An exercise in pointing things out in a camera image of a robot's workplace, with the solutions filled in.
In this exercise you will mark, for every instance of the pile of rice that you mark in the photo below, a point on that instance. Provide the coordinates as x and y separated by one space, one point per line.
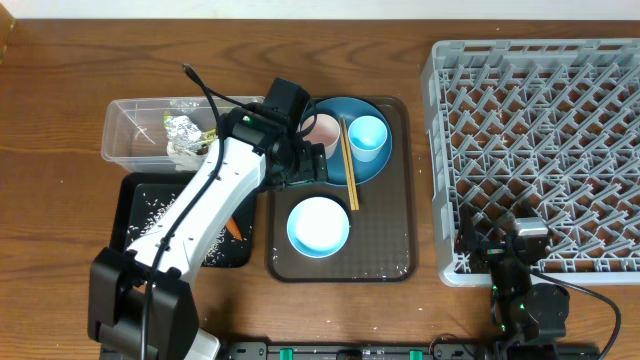
150 203

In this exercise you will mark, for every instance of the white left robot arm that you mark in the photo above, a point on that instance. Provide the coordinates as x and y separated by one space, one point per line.
140 299

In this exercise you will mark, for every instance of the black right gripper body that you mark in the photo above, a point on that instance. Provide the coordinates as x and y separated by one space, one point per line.
497 250

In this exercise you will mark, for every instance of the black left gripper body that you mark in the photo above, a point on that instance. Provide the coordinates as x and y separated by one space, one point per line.
303 165

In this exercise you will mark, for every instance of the black plastic tray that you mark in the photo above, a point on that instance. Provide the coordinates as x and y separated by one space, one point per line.
128 187

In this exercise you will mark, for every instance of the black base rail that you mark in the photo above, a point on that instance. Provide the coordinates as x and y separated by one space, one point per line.
436 351

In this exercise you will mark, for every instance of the pink cup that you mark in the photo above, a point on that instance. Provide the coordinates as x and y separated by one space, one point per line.
326 131

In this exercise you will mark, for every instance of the light blue cup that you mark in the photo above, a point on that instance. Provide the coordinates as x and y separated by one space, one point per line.
367 135

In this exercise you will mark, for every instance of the dark blue plate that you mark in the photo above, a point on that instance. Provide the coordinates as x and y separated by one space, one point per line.
352 108

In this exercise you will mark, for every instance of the orange carrot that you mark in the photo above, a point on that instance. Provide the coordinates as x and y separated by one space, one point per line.
233 229

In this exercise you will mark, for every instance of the wooden chopstick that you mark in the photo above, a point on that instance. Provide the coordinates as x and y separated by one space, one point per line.
348 166
352 163

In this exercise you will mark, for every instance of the light blue bowl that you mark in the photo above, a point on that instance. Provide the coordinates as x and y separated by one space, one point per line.
318 227

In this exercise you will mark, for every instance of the brown serving tray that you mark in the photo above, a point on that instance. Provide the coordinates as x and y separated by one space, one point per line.
381 246

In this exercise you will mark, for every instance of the grey dishwasher rack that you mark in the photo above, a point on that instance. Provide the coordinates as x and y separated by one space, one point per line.
553 123

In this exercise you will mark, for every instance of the foil snack wrapper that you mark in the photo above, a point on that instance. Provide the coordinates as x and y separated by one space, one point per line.
184 136

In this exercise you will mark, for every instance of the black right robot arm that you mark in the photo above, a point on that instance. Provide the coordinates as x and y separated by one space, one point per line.
532 315

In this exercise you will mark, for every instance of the clear plastic bin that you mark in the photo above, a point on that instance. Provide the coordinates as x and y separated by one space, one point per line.
134 136

